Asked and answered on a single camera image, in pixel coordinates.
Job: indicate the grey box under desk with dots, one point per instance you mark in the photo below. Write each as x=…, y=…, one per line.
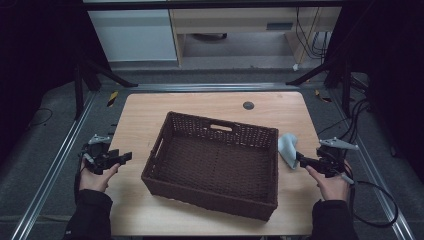
x=280, y=26

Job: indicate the dark curtain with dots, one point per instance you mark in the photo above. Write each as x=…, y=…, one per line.
x=33, y=50
x=393, y=66

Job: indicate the black metal stand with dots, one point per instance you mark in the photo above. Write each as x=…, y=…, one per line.
x=78, y=96
x=346, y=96

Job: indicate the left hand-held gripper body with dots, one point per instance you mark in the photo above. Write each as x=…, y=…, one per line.
x=98, y=153

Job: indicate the white cabinet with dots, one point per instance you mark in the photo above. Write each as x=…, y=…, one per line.
x=133, y=35

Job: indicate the dark object under desk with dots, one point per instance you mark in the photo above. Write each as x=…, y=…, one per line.
x=210, y=36

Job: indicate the person's right hand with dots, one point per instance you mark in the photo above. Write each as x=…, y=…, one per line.
x=333, y=188

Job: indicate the white plug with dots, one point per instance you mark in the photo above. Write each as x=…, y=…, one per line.
x=295, y=67

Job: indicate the aluminium floor rail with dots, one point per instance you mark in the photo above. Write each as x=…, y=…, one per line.
x=383, y=190
x=213, y=87
x=50, y=173

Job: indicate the brown woven basket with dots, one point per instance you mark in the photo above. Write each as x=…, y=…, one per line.
x=213, y=166

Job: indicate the light blue cloth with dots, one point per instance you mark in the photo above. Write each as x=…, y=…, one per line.
x=287, y=146

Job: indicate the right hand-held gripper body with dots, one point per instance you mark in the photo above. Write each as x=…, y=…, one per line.
x=331, y=160

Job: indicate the person's left hand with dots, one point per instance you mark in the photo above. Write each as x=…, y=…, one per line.
x=91, y=181

